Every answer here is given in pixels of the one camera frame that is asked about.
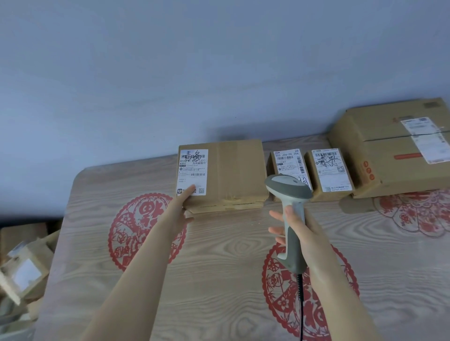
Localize large cardboard box orange marks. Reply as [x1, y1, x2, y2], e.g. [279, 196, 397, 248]
[328, 97, 450, 199]

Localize person's right forearm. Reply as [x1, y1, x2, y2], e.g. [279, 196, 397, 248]
[309, 259, 384, 341]

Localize small cardboard box printed label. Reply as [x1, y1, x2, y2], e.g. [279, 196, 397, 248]
[267, 150, 314, 203]

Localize person's left hand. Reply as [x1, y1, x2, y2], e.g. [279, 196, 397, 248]
[154, 184, 196, 244]

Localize grey white barcode scanner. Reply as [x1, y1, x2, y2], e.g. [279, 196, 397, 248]
[264, 174, 313, 275]

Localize black scanner cable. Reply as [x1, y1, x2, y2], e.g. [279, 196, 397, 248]
[297, 273, 306, 341]

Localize person's right hand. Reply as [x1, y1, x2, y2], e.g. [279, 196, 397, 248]
[268, 205, 334, 278]

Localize pile of cardboard boxes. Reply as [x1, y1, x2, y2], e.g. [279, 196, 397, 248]
[0, 221, 63, 341]

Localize small cardboard box handwritten label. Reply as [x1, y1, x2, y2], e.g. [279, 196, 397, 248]
[304, 148, 354, 203]

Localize person's left forearm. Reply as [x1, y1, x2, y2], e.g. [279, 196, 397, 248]
[80, 225, 175, 341]

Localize medium cardboard box handwritten label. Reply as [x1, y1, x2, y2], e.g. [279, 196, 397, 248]
[175, 139, 269, 214]

